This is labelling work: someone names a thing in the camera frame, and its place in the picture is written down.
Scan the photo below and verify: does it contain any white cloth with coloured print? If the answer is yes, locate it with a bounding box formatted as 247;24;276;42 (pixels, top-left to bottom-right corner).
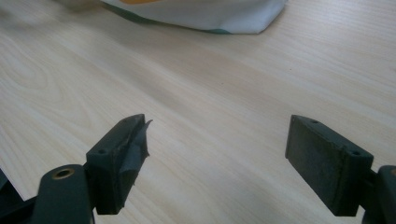
55;0;289;35

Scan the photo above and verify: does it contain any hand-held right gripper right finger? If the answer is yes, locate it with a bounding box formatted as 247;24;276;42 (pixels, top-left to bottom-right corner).
284;114;375;217

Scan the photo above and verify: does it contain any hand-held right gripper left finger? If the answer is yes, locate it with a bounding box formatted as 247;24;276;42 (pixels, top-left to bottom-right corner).
85;113;153;216

